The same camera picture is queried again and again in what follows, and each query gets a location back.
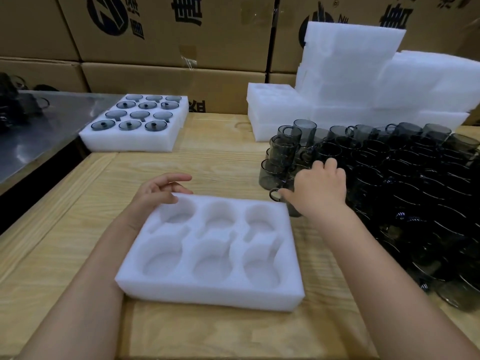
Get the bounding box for stainless steel table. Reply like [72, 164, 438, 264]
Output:
[0, 89, 125, 184]

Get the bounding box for dark mugs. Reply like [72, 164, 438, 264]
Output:
[0, 72, 50, 132]

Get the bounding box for person's right hand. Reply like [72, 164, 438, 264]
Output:
[279, 157, 348, 222]

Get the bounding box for stack of white foam trays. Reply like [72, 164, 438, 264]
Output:
[246, 21, 480, 142]

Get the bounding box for pile of smoky glass mugs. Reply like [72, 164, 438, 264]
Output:
[259, 118, 480, 312]

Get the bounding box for person's left forearm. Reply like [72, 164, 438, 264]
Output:
[16, 217, 151, 360]

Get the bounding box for person's left hand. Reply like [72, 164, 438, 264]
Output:
[125, 172, 194, 231]

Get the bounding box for white grooved foam tray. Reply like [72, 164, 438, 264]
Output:
[112, 93, 190, 126]
[78, 108, 185, 154]
[114, 192, 306, 313]

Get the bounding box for person's right forearm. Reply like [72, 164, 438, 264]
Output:
[307, 205, 480, 360]

